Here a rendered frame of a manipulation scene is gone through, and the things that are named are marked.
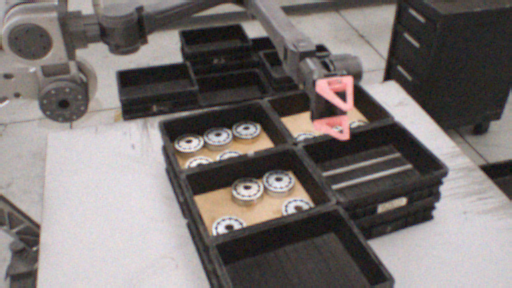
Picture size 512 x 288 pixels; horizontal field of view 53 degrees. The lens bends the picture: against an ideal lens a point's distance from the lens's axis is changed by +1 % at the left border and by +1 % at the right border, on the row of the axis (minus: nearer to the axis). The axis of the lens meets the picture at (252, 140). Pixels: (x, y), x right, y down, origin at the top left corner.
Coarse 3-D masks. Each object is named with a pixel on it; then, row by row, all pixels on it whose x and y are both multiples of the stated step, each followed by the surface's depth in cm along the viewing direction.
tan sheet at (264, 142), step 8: (264, 136) 191; (232, 144) 188; (240, 144) 188; (248, 144) 188; (256, 144) 188; (264, 144) 188; (272, 144) 188; (208, 152) 184; (216, 152) 184; (240, 152) 184; (184, 160) 180
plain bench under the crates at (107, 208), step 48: (384, 96) 237; (48, 144) 209; (96, 144) 209; (144, 144) 209; (432, 144) 209; (48, 192) 186; (96, 192) 186; (144, 192) 186; (480, 192) 186; (48, 240) 168; (96, 240) 168; (144, 240) 168; (384, 240) 168; (432, 240) 168; (480, 240) 168
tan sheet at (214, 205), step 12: (216, 192) 167; (228, 192) 167; (264, 192) 167; (300, 192) 167; (204, 204) 163; (216, 204) 163; (228, 204) 163; (264, 204) 163; (276, 204) 163; (204, 216) 159; (216, 216) 159; (240, 216) 159; (252, 216) 159; (264, 216) 159; (276, 216) 159
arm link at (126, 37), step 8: (136, 24) 121; (104, 32) 124; (112, 32) 118; (120, 32) 118; (128, 32) 119; (136, 32) 121; (104, 40) 122; (112, 40) 120; (120, 40) 120; (128, 40) 120; (136, 40) 122; (112, 48) 121; (120, 48) 121
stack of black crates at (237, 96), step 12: (228, 72) 297; (240, 72) 298; (252, 72) 300; (204, 84) 296; (216, 84) 299; (228, 84) 301; (240, 84) 303; (252, 84) 305; (264, 84) 287; (204, 96) 296; (216, 96) 296; (228, 96) 297; (240, 96) 297; (252, 96) 297; (264, 96) 278; (204, 108) 272
